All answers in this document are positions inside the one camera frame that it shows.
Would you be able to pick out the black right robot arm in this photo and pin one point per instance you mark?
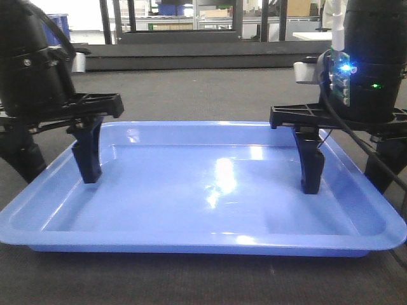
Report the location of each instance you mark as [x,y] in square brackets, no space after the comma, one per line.
[359,79]

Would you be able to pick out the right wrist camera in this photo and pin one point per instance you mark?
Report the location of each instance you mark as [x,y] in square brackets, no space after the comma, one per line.
[308,73]

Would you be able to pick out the blue crate on side table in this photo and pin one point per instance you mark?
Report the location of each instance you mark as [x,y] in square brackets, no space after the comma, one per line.
[61,21]

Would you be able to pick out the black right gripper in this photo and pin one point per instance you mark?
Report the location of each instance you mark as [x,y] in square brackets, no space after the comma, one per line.
[318,117]

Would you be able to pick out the black metal frame rack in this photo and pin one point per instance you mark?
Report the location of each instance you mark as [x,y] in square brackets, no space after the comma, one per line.
[171,22]

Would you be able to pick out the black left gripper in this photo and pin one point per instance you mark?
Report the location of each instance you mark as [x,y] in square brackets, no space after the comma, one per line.
[84,114]

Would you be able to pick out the light blue plastic tray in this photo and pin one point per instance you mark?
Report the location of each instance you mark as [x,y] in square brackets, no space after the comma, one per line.
[202,187]

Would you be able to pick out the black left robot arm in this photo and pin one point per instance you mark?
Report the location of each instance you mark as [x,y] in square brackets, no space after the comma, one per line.
[37,93]

